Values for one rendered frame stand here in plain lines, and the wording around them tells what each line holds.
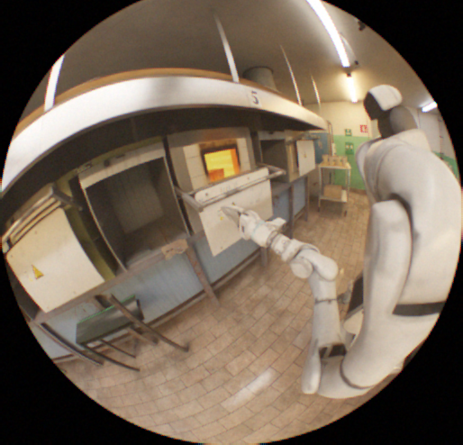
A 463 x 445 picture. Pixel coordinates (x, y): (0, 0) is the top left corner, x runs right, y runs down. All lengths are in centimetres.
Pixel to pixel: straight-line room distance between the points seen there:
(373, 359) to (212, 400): 126
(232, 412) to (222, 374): 36
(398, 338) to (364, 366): 5
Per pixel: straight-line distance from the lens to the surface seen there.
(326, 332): 37
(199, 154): 85
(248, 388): 130
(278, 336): 133
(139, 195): 138
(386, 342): 15
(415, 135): 28
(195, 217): 87
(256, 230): 44
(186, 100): 56
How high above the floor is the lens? 128
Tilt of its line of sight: 24 degrees down
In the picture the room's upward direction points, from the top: 12 degrees counter-clockwise
